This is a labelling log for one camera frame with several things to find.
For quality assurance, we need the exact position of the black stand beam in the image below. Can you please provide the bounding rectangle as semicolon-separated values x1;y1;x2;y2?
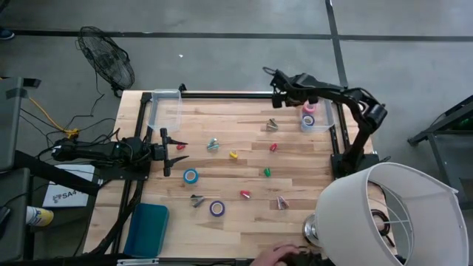
13;149;101;197

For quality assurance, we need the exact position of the black metal cart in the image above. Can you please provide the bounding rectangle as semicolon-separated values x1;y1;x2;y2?
407;95;473;208

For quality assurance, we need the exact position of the white lamp shade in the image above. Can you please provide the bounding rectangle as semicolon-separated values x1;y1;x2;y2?
313;162;470;266

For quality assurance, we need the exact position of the yellow and white can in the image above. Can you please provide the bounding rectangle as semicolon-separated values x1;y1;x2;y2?
25;205;55;228

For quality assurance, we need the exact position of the black lamp cord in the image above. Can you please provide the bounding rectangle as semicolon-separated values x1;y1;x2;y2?
370;208;397;249

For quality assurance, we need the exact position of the silver metal bracket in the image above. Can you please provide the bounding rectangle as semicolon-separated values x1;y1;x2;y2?
117;258;160;266

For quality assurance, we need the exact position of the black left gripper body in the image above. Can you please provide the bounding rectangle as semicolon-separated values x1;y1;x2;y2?
153;127;173;177

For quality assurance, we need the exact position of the light blue tape roll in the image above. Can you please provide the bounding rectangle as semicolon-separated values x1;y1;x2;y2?
183;168;200;185

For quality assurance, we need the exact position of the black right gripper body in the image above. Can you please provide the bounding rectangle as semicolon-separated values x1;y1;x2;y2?
271;71;320;109

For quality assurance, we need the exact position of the clear plastic bin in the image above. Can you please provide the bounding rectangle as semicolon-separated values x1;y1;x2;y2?
299;98;336;134
147;88;184;132

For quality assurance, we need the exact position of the black floor fan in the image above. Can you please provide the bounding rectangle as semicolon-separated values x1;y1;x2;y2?
75;25;136;98

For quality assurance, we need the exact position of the black hand-held device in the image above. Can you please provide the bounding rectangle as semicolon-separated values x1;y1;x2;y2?
284;246;336;266

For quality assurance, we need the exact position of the grey cabinet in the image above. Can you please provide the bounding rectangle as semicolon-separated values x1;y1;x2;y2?
0;76;42;171
0;168;32;263

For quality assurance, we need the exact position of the yellow cable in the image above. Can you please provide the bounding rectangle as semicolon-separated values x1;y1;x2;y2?
28;96;81;140

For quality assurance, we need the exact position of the teal plastic tray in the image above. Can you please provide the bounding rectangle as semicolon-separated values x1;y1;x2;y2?
123;202;170;259

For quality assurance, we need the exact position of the purple tape roll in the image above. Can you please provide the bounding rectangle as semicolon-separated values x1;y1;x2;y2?
209;200;226;217

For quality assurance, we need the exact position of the white paper sign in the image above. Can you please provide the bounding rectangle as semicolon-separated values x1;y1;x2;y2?
42;164;97;208

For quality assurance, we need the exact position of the black aluminium rig frame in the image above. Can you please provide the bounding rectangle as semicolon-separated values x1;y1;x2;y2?
83;83;381;266

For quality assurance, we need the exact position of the chrome lamp base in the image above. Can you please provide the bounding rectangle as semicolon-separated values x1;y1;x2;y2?
302;213;321;248

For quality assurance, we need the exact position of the person's hand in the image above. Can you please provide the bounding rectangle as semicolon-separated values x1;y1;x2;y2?
250;243;302;266

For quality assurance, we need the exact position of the black cable bundle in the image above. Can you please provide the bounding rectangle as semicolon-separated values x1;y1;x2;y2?
88;177;147;256

